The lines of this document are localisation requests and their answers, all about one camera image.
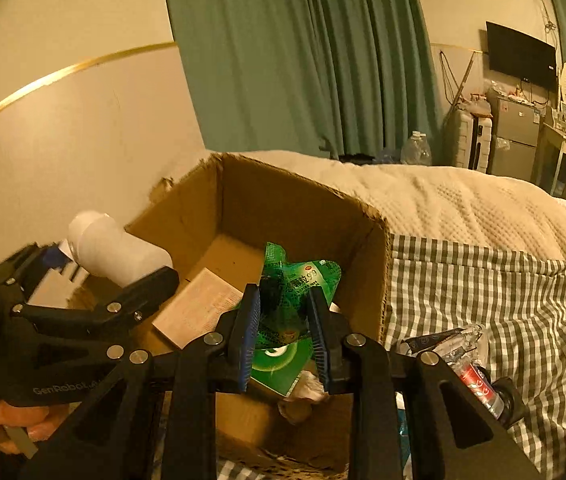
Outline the clear water bottle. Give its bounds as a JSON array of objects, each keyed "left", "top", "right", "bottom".
[{"left": 402, "top": 131, "right": 432, "bottom": 166}]

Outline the cream quilted blanket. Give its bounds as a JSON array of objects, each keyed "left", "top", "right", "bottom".
[{"left": 233, "top": 150, "right": 566, "bottom": 266}]

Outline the wide green curtain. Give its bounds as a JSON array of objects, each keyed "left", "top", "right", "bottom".
[{"left": 160, "top": 0, "right": 444, "bottom": 161}]

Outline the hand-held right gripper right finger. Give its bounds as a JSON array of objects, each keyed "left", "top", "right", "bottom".
[{"left": 307, "top": 287, "right": 544, "bottom": 480}]

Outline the grey checked blanket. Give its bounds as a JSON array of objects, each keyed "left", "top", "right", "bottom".
[{"left": 215, "top": 234, "right": 566, "bottom": 480}]

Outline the green sachet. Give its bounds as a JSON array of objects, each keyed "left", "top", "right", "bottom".
[{"left": 250, "top": 241, "right": 341, "bottom": 396}]

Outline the white plastic bottle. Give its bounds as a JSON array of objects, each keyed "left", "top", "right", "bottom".
[{"left": 67, "top": 210, "right": 174, "bottom": 291}]

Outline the white crumpled tissue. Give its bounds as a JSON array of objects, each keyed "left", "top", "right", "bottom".
[{"left": 278, "top": 370, "right": 328, "bottom": 426}]

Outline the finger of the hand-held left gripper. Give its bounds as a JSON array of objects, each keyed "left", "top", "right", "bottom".
[
  {"left": 0, "top": 242, "right": 76, "bottom": 292},
  {"left": 10, "top": 266, "right": 181, "bottom": 357}
]

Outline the black wall television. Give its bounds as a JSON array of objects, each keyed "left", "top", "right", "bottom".
[{"left": 485, "top": 21, "right": 558, "bottom": 92}]

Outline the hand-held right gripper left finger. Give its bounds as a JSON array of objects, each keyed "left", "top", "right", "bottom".
[{"left": 18, "top": 284, "right": 262, "bottom": 480}]

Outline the silver foil wrapper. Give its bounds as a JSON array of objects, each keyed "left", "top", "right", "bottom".
[{"left": 398, "top": 324, "right": 486, "bottom": 376}]

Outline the red label cola bottle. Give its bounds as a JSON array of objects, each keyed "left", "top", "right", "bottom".
[{"left": 455, "top": 362, "right": 520, "bottom": 423}]

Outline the brown cardboard box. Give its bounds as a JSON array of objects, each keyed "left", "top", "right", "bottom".
[{"left": 125, "top": 152, "right": 394, "bottom": 476}]

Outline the beige paper box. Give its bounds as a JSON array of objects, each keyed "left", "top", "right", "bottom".
[{"left": 152, "top": 267, "right": 244, "bottom": 350}]

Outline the grey small fridge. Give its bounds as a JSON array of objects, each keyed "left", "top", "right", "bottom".
[{"left": 488, "top": 95, "right": 544, "bottom": 181}]

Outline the white suitcase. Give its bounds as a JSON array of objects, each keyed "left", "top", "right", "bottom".
[{"left": 448, "top": 107, "right": 494, "bottom": 171}]

